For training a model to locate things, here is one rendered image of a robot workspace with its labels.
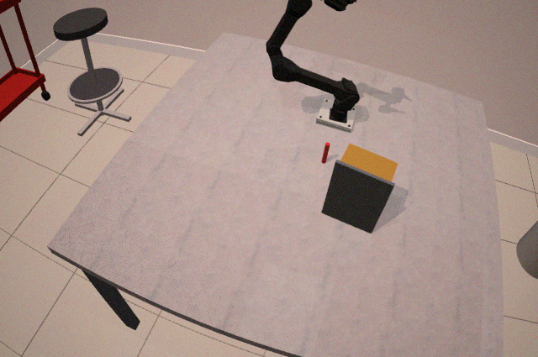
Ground red peg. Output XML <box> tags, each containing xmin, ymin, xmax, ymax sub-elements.
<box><xmin>321</xmin><ymin>142</ymin><xmax>330</xmax><ymax>164</ymax></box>

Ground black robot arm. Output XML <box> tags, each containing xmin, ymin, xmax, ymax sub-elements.
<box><xmin>266</xmin><ymin>0</ymin><xmax>360</xmax><ymax>123</ymax></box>

